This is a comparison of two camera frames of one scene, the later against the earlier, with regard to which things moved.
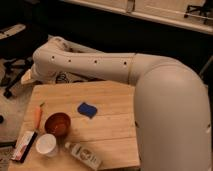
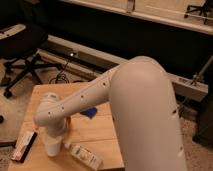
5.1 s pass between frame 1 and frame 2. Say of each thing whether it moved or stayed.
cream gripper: moved
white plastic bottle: stayed
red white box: stayed
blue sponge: stayed
